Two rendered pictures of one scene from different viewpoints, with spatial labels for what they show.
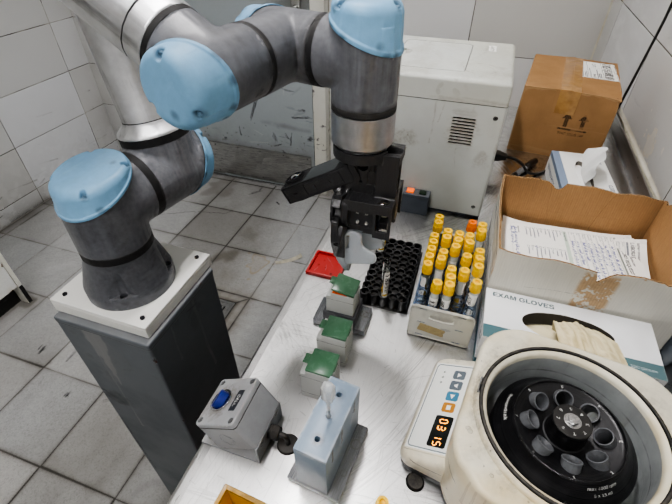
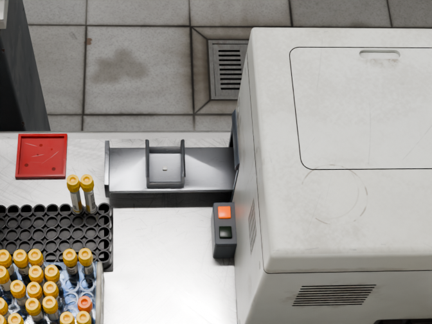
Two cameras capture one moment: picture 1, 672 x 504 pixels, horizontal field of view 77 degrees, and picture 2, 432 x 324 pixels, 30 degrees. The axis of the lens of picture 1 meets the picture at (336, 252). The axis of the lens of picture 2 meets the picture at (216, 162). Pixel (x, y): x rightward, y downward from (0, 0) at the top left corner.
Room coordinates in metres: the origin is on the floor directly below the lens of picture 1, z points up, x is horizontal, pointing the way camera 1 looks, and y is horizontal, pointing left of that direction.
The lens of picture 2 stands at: (0.58, -0.54, 1.88)
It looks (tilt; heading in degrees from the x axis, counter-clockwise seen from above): 62 degrees down; 61
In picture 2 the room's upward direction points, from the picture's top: 9 degrees clockwise
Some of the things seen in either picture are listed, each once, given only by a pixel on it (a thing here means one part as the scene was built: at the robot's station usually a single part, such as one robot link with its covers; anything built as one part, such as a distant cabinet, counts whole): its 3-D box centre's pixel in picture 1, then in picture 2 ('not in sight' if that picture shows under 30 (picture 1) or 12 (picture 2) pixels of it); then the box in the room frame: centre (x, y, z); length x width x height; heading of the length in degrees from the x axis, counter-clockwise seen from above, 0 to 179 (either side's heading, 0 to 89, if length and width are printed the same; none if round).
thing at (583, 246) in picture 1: (573, 255); not in sight; (0.56, -0.42, 0.95); 0.29 x 0.25 x 0.15; 71
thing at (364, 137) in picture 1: (363, 125); not in sight; (0.48, -0.03, 1.23); 0.08 x 0.08 x 0.05
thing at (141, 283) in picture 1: (123, 259); not in sight; (0.55, 0.37, 0.95); 0.15 x 0.15 x 0.10
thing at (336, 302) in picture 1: (343, 300); not in sight; (0.48, -0.01, 0.92); 0.05 x 0.04 x 0.06; 71
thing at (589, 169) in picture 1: (584, 173); not in sight; (0.87, -0.58, 0.94); 0.22 x 0.12 x 0.13; 165
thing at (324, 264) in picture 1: (327, 265); (42, 155); (0.62, 0.02, 0.88); 0.07 x 0.07 x 0.01; 71
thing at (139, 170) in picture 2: not in sight; (181, 166); (0.79, -0.08, 0.92); 0.21 x 0.07 x 0.05; 161
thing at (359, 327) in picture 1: (343, 311); not in sight; (0.48, -0.01, 0.89); 0.09 x 0.05 x 0.04; 71
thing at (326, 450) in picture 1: (328, 436); not in sight; (0.25, 0.01, 0.92); 0.10 x 0.07 x 0.10; 156
